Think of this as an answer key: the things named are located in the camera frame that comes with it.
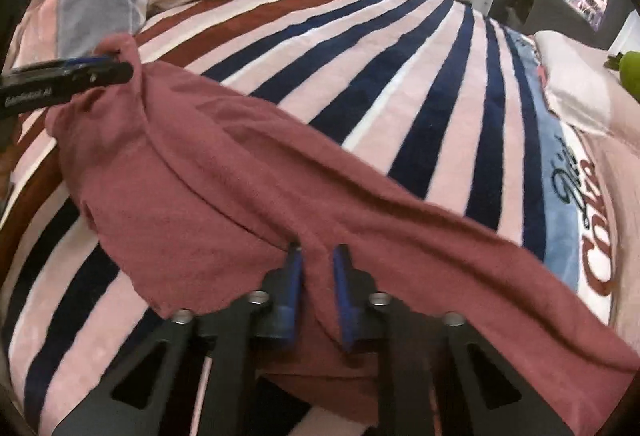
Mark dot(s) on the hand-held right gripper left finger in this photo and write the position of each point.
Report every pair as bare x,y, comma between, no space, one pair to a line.
291,296

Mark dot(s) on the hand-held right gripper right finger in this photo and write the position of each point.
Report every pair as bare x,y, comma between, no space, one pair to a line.
342,296

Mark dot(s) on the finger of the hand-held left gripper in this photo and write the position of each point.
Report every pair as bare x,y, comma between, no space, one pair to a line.
75,62
100,75

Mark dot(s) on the dusty red sweater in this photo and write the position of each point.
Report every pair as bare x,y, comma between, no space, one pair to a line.
225,166

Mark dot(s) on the striped printed blanket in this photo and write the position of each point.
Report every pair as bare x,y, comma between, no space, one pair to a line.
400,91

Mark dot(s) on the pink ribbed bed cover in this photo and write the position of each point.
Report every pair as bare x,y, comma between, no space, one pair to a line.
622,196

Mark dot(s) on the pink and white pillow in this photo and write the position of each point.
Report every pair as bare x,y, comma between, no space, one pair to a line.
575,76

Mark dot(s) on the dark desk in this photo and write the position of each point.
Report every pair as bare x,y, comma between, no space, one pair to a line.
550,11

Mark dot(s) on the green plush toy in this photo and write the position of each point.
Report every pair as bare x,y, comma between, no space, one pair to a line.
629,73

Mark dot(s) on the white headboard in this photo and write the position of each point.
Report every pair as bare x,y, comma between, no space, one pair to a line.
627,33

